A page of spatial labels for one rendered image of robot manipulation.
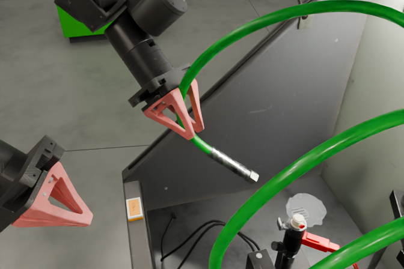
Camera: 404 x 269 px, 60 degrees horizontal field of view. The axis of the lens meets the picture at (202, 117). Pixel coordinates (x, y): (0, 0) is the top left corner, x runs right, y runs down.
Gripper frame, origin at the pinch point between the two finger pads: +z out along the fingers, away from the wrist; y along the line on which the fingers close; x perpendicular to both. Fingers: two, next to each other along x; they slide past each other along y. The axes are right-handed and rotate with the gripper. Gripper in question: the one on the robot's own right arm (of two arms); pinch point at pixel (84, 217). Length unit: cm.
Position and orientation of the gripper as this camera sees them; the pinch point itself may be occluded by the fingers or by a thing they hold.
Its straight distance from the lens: 44.5
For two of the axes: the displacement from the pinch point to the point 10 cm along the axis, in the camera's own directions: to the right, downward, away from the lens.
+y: 7.1, -5.5, -4.4
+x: 0.2, -6.1, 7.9
